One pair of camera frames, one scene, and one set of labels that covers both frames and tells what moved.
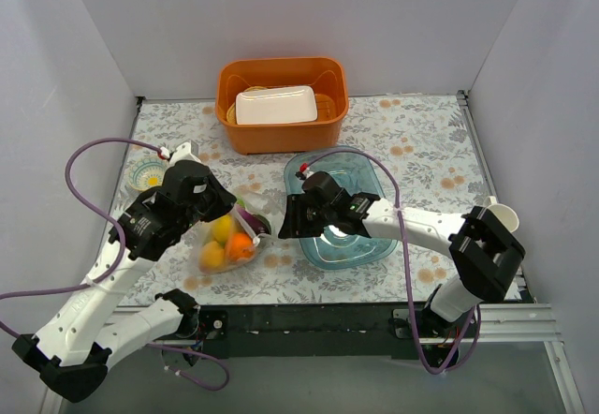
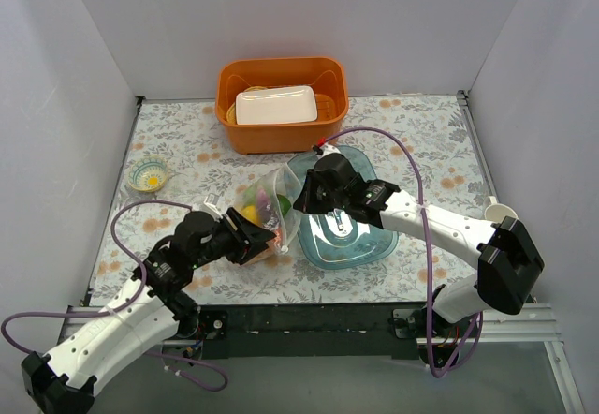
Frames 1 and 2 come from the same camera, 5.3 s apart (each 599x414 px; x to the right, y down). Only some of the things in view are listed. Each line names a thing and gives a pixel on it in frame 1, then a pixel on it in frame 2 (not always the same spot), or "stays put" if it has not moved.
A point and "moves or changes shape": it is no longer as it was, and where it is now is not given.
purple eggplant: [258, 224] -> [263, 200]
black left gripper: [217, 197] -> [241, 236]
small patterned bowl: [145, 172] stays put
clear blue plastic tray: [355, 172] stays put
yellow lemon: [223, 229] moves or changes shape
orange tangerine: [240, 246] moves or changes shape
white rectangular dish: [276, 105] stays put
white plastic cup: [505, 214] stays put
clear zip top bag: [229, 243] moves or changes shape
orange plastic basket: [327, 76] stays put
